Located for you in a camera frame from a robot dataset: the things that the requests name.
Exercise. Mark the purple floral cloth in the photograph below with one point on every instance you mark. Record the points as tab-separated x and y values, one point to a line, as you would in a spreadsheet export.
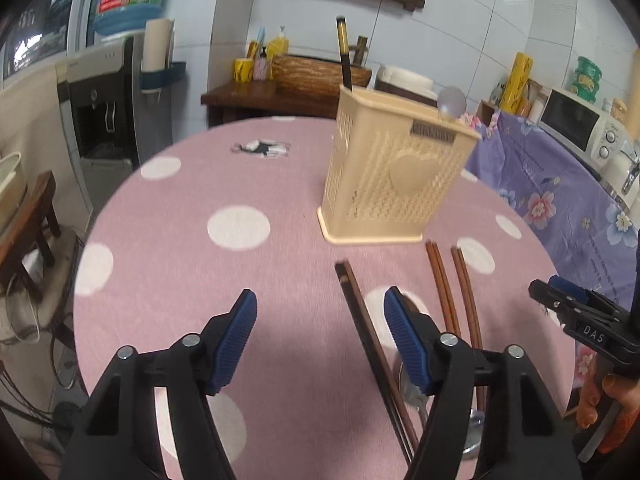
565	200

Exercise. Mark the yellow mug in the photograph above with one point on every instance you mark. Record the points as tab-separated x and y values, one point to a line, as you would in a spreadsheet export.
243	70

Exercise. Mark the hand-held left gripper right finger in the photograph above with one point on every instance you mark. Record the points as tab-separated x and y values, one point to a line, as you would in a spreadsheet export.
405	340

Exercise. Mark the person's right hand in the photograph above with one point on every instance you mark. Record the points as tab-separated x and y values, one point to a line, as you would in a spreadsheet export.
587	405

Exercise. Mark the metal spoon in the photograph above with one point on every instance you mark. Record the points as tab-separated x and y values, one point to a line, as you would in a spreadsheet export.
415	392
451	101

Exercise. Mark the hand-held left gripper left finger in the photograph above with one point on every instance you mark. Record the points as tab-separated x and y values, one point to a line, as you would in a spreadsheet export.
235	340

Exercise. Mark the beige plastic utensil holder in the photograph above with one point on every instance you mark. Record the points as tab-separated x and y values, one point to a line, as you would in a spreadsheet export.
395	180

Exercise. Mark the brown wooden chopstick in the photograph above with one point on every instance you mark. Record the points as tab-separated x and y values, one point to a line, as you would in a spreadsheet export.
466	300
439	285
472	300
446	285

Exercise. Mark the pink patterned cup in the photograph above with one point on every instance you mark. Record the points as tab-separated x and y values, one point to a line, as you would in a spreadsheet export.
262	69

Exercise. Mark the blue toothbrush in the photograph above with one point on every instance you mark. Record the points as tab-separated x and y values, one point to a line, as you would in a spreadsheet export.
260	37

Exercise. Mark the woven wash basin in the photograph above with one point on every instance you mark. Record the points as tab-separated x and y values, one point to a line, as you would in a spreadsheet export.
310	77

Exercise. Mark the white cooking pot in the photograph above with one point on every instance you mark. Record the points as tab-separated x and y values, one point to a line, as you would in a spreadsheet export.
12	190

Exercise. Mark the yellow jar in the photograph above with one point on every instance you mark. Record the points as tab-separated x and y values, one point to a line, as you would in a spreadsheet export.
619	110

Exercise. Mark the aluminium sliding window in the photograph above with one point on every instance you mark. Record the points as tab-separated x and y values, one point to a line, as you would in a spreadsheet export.
35	20

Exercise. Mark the yellow wrap roll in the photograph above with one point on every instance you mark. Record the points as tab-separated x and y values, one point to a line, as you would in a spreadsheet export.
516	82

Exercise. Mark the glass jar with grains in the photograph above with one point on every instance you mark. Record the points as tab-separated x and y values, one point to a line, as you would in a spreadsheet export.
529	102

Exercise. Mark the white brown rice cooker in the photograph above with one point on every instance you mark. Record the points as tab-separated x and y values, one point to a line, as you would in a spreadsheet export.
405	80

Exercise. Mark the dark wooden stool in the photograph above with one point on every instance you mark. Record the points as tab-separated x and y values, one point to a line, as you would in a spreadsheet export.
35	220

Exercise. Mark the dark brown chopstick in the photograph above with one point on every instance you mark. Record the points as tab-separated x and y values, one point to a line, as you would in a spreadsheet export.
381	360
371	360

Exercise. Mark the black gold chopstick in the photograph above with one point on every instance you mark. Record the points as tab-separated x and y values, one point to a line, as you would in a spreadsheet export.
344	55

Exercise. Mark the light wooden crate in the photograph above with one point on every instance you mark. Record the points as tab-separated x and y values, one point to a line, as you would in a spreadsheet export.
487	112

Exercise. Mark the yellow soap pump bottle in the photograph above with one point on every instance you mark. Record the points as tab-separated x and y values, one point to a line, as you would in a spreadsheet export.
277	46

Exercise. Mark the white microwave oven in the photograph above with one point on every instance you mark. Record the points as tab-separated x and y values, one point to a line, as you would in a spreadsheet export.
570	117

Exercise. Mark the grey water dispenser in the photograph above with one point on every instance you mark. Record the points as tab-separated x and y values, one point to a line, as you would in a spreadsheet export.
100	110

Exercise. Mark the white kettle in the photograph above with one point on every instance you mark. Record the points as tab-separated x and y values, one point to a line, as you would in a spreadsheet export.
617	170

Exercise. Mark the dark wooden cabinet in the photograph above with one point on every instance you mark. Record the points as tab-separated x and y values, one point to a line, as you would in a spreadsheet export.
240	100

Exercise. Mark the beige paper cup tube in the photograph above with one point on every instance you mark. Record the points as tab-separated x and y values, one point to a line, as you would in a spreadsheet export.
157	42

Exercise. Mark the blue cup holder tray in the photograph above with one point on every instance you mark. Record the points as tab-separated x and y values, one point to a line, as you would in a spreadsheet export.
167	77

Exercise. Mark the pink polka dot tablecloth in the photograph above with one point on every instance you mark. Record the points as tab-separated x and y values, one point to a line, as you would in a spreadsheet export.
200	270

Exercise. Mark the green noodle bowl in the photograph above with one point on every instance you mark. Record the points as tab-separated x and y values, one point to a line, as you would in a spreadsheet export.
585	90
590	64
587	78

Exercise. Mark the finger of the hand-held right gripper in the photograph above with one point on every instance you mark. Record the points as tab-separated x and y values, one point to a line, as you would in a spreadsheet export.
572	291
547	296

